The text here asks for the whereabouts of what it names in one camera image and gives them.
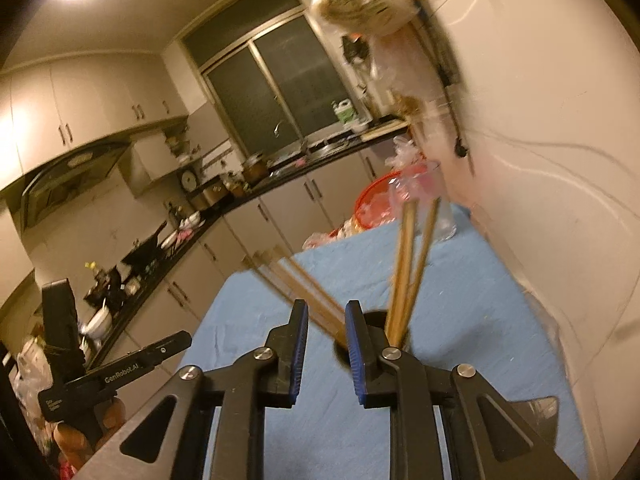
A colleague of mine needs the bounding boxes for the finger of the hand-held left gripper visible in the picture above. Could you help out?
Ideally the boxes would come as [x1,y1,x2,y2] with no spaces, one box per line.
[144,331,194,365]

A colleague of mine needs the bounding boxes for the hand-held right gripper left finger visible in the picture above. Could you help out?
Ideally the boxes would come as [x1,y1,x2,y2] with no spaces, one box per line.
[75,299,309,480]

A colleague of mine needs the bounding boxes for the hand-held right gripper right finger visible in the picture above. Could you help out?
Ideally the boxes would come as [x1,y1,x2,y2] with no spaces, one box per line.
[345,300,581,480]

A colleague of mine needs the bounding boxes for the black chopstick holder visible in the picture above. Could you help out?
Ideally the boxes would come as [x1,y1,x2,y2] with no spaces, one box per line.
[332,310,413,366]

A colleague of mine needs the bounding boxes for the wooden chopstick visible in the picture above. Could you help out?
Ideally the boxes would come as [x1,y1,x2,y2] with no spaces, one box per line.
[245,262,301,311]
[392,200,421,346]
[385,200,413,343]
[400,197,442,346]
[282,256,348,323]
[267,260,347,336]

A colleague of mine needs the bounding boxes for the person's left hand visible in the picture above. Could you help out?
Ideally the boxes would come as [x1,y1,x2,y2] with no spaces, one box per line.
[52,397,126,471]

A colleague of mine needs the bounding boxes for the white bowl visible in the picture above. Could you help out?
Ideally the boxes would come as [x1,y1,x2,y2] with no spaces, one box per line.
[82,307,113,341]

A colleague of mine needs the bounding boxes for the white plastic bag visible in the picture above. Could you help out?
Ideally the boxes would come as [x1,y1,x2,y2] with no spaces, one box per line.
[10,337,51,441]

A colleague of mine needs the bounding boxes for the black wok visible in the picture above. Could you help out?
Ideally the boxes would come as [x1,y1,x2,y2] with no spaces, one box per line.
[122,220,171,271]

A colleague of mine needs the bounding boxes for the pink plastic bag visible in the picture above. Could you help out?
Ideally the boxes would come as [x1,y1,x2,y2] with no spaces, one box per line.
[302,220,361,251]

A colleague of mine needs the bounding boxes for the blue towel cloth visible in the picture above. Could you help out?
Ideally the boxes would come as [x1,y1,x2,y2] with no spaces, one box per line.
[187,205,588,480]

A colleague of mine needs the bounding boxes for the beige lower kitchen cabinets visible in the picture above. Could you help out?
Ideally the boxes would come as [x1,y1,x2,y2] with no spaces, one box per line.
[85,132,416,411]

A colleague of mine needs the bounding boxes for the beige kitchen cabinets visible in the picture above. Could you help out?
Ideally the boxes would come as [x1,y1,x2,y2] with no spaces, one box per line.
[85,132,416,411]
[0,52,191,191]

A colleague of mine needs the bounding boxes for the red plastic basin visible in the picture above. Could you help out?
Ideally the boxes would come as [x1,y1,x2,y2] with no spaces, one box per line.
[352,170,416,233]

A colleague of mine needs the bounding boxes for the clear glass cup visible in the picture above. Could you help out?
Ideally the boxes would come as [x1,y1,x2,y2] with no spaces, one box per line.
[390,160,458,243]

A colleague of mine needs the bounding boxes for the range hood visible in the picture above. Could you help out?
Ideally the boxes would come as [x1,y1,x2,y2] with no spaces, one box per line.
[0,140,133,233]

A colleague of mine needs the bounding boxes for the brown cooking pot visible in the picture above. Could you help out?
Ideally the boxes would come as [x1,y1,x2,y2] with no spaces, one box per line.
[242,155,271,183]

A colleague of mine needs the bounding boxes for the black kitchen countertop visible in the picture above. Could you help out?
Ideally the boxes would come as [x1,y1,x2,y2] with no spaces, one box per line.
[85,115,411,321]

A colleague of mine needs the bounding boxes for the beige upper kitchen cabinets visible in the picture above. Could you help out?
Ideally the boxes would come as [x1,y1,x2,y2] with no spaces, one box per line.
[0,52,191,191]

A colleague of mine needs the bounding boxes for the green white bottle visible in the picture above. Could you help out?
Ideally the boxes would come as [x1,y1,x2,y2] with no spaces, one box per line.
[332,100,356,126]

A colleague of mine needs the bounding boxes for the kitchen window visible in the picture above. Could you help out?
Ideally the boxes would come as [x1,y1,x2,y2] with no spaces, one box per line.
[180,0,361,153]

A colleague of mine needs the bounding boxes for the black wall cable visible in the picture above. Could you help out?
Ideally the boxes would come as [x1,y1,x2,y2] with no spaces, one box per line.
[415,5,476,176]

